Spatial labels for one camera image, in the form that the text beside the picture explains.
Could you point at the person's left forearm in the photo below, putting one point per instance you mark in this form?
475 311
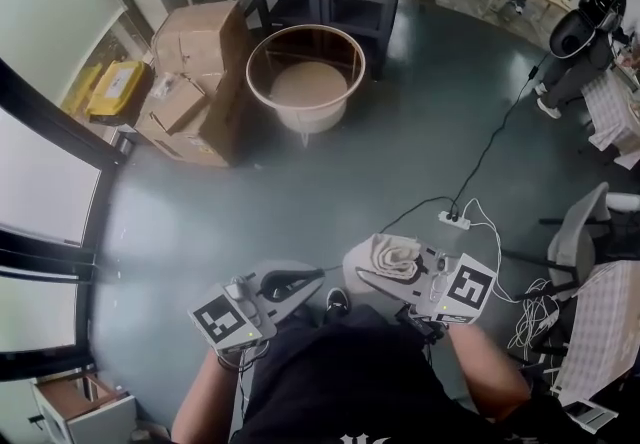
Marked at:
205 402

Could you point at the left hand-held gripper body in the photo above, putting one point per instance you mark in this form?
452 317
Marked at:
220 319

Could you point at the low labelled cardboard box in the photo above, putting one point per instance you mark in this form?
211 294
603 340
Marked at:
190 149

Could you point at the grey office chair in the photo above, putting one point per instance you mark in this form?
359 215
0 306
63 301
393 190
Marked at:
575 242

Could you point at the black door frame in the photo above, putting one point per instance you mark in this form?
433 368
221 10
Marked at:
50 132

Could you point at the person's left black shoe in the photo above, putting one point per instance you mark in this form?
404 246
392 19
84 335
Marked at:
337 304

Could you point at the beige cloth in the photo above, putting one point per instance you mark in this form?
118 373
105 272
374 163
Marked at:
390 257

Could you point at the white roller blind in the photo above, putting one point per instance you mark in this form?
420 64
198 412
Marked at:
50 7

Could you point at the clear plastic bag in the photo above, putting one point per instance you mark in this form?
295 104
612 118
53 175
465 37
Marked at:
162 84

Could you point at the small cardboard box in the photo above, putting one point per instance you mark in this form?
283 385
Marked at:
175 107

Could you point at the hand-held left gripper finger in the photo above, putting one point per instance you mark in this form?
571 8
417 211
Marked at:
300 297
285 264

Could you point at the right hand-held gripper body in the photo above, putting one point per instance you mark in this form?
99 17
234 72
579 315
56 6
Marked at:
467 289

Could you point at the large printed cardboard box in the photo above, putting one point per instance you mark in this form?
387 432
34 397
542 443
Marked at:
200 32

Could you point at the white power strip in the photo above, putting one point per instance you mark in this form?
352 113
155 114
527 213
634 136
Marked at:
454 219

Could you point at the yellow plastic case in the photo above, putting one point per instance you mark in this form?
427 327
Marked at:
117 87

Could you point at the person's right forearm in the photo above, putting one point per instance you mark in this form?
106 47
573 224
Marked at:
490 372

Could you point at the checked tablecloth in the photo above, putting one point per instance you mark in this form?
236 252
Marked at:
615 107
605 322

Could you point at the white drawer cabinet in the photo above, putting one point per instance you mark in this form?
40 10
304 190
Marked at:
85 412

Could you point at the person's black shirt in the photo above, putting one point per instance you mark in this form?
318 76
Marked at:
350 382

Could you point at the round white glass-top table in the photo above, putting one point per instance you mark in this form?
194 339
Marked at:
310 122

